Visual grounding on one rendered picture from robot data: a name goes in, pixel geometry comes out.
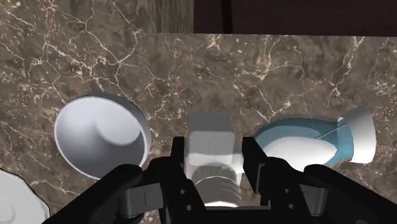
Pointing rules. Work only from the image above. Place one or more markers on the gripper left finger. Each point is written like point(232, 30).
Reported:
point(173, 183)

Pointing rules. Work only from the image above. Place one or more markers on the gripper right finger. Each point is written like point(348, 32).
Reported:
point(279, 183)

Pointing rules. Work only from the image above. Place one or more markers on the clear grey screw-top jar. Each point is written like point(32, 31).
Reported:
point(211, 145)

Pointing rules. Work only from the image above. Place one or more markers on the teal and white bottle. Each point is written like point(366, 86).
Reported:
point(310, 127)

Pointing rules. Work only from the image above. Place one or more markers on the white round bowl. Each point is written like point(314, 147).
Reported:
point(99, 136)

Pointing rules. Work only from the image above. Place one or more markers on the white plate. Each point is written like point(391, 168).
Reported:
point(15, 201)

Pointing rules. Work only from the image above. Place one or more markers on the dark brown wooden cabinet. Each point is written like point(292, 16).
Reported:
point(294, 15)

